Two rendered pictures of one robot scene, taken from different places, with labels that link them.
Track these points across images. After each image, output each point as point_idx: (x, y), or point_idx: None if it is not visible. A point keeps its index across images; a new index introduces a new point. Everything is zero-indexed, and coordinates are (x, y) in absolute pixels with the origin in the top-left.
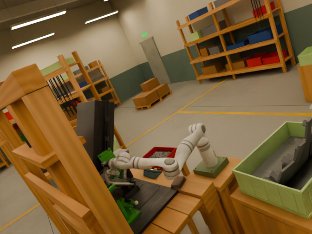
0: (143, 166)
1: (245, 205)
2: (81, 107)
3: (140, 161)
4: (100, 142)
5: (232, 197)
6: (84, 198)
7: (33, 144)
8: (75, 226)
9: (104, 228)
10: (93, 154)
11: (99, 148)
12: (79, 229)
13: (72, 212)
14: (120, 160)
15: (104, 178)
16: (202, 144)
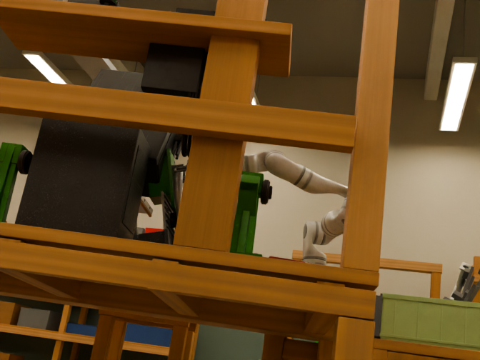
0: (321, 181)
1: (401, 348)
2: (126, 76)
3: (316, 173)
4: (172, 136)
5: (374, 338)
6: (365, 98)
7: (251, 4)
8: (55, 237)
9: (368, 158)
10: (164, 140)
11: (169, 143)
12: (95, 236)
13: (298, 118)
14: (281, 153)
15: (176, 187)
16: (323, 256)
